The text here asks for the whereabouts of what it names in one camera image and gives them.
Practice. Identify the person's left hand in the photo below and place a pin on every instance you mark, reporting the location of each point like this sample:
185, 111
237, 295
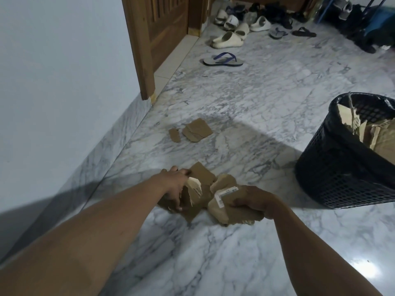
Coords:
172, 181

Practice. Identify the person's right hand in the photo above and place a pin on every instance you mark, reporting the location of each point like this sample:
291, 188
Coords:
262, 201

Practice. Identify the brown paper piece white label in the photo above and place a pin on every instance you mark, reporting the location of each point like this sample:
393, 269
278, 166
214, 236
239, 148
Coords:
222, 212

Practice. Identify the scatter of brown paper pieces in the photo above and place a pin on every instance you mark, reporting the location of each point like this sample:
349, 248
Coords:
197, 129

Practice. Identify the black bin with liner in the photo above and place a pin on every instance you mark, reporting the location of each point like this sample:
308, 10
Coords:
333, 191

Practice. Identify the person's left forearm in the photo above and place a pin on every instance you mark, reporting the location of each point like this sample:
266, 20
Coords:
77, 243

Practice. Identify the person's right forearm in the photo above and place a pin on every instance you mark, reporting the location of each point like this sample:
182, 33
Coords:
318, 258

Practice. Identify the cream slide sandal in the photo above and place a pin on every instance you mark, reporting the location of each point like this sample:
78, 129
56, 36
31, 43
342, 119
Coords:
225, 40
231, 22
242, 31
260, 24
221, 17

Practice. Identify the grey flip-flop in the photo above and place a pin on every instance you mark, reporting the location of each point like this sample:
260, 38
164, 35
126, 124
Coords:
277, 33

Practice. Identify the black flip-flop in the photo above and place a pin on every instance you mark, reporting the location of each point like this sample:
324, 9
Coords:
304, 32

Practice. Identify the grey slide sandal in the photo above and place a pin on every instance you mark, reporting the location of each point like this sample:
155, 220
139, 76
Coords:
250, 17

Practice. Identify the pile of black sandals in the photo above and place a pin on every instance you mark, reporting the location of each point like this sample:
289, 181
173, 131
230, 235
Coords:
274, 12

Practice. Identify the blue metal shoe rack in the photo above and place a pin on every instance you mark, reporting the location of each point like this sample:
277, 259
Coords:
323, 11

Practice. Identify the row of grey sneakers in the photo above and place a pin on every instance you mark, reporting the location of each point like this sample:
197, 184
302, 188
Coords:
344, 9

